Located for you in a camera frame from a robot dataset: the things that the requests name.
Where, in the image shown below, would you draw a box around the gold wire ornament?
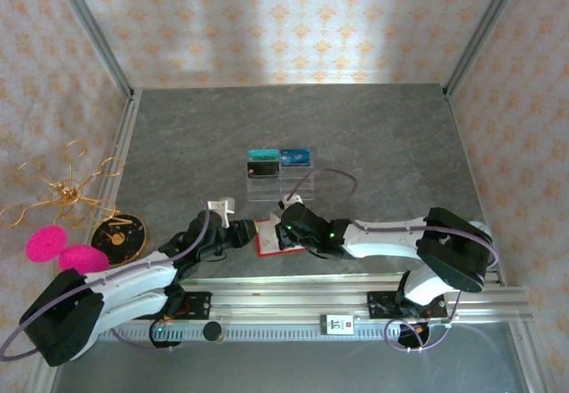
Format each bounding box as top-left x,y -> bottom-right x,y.
0,139 -> 125,230

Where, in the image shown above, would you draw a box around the black card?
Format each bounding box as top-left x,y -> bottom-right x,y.
246,159 -> 281,180

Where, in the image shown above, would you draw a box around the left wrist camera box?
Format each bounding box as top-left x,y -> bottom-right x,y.
206,196 -> 236,229

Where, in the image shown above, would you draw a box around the pink flat round sponge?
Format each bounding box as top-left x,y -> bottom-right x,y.
25,227 -> 68,264

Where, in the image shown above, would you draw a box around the black round gold clock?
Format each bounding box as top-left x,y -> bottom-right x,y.
90,213 -> 148,266

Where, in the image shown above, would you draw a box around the slotted grey cable tray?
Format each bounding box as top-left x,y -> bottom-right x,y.
95,324 -> 430,344

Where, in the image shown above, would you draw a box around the clear acrylic card stand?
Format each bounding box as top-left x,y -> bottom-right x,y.
246,148 -> 317,203

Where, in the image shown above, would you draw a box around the red card holder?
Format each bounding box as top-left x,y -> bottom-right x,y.
255,218 -> 312,259

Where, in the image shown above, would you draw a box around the aluminium frame post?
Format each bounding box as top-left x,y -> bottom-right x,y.
47,0 -> 137,100
442,0 -> 529,100

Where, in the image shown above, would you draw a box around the black round knob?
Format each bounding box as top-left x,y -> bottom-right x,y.
203,321 -> 224,344

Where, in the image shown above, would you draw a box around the aluminium table side rail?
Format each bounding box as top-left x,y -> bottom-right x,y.
26,89 -> 144,393
444,90 -> 550,393

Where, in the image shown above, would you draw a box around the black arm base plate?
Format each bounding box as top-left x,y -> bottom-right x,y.
365,290 -> 448,320
132,291 -> 212,321

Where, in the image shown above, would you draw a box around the white label tag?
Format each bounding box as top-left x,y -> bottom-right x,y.
319,313 -> 357,336

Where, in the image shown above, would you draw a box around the teal card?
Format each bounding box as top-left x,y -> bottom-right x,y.
247,148 -> 280,163

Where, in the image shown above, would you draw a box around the blue card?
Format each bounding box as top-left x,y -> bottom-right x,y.
278,148 -> 315,168

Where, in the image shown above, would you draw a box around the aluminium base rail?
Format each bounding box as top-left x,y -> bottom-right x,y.
95,272 -> 533,325

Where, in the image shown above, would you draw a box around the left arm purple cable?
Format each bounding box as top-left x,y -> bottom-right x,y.
0,196 -> 212,363

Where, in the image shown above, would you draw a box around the black round cable port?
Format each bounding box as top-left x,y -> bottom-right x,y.
149,319 -> 185,349
394,321 -> 432,352

